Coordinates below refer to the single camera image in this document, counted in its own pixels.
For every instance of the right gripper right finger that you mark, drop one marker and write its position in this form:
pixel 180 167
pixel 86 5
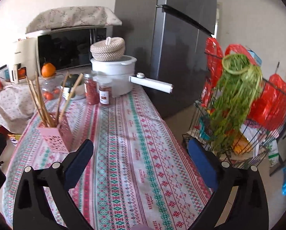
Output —
pixel 249 209

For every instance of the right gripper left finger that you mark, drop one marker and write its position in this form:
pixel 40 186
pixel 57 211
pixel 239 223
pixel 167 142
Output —
pixel 43 200

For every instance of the pink perforated utensil holder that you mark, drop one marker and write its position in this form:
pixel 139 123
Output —
pixel 59 139

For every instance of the wooden chopstick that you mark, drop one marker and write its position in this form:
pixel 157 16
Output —
pixel 36 101
pixel 39 103
pixel 43 100
pixel 72 91
pixel 59 99

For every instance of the floral cloth on shelf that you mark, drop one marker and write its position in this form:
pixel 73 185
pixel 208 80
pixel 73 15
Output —
pixel 16 107

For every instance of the patterned tablecloth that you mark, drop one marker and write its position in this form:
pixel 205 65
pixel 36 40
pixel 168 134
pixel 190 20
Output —
pixel 138 173

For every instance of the red plastic bag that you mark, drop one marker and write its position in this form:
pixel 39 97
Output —
pixel 269 110

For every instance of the glass jar with tomatoes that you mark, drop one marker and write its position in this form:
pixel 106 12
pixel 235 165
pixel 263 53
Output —
pixel 51 86

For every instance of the green vegetables bunch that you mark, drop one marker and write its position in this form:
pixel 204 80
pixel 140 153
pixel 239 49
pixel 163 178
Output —
pixel 239 86

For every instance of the green squash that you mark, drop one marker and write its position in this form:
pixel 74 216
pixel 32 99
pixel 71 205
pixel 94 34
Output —
pixel 71 79

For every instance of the tall red-filled jar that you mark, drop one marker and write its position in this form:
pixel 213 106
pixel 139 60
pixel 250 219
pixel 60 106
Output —
pixel 91 91

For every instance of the orange fruit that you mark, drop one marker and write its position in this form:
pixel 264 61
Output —
pixel 48 70

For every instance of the short labelled jar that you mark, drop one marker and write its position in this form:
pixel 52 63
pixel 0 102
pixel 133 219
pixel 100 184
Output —
pixel 105 90

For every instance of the white rice cooker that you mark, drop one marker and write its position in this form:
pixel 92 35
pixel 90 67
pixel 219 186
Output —
pixel 119 71

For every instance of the black microwave oven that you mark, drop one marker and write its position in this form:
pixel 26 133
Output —
pixel 68 48

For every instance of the white cling film dispenser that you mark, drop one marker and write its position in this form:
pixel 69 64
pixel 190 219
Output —
pixel 140 79

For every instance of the woven lidded basket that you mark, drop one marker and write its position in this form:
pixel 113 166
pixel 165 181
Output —
pixel 110 49

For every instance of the floral cloth on microwave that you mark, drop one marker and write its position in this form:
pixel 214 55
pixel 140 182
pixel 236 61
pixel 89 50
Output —
pixel 66 17

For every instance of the grey refrigerator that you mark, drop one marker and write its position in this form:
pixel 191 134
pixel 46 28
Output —
pixel 168 37

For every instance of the black wire rack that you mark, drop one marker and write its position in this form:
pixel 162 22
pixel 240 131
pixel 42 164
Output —
pixel 251 145

